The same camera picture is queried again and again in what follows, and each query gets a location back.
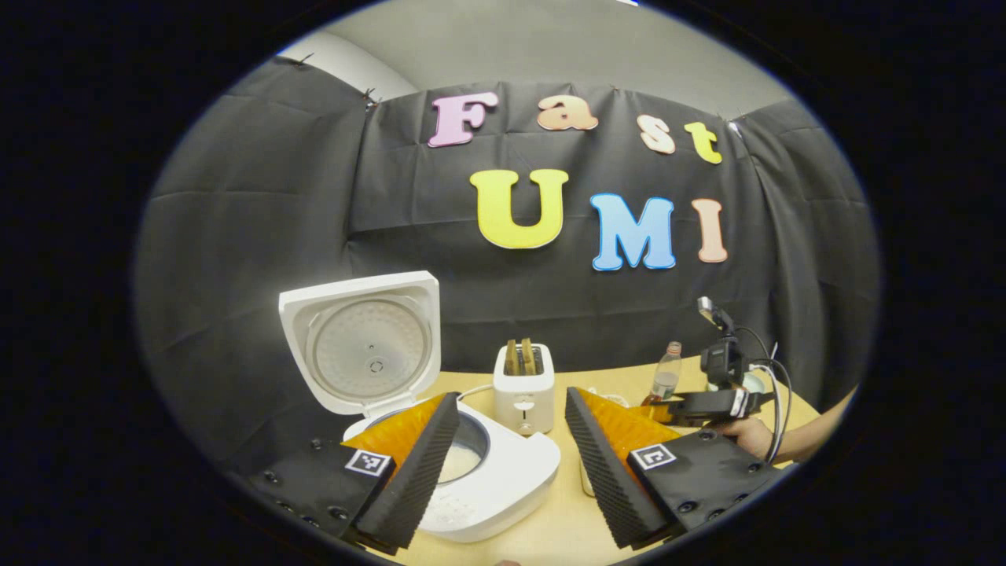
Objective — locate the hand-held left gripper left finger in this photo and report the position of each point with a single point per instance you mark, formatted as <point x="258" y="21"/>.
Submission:
<point x="409" y="479"/>

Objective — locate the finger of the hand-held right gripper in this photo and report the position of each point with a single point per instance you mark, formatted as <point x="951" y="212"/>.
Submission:
<point x="707" y="405"/>

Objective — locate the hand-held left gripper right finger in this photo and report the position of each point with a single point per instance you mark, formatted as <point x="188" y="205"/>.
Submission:
<point x="611" y="479"/>

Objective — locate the white rice cooker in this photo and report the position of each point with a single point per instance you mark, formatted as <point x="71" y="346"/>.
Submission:
<point x="369" y="346"/>

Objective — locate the clear plastic bottle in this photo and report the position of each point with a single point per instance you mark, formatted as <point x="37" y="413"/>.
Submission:
<point x="666" y="377"/>

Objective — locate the white toaster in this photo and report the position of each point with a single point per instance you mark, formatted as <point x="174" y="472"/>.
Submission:
<point x="523" y="401"/>

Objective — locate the toasted bread slice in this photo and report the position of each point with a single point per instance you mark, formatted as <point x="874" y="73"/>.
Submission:
<point x="528" y="358"/>
<point x="512" y="358"/>

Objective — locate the black binder clip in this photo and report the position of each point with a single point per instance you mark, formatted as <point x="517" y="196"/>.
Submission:
<point x="303" y="59"/>
<point x="370" y="99"/>

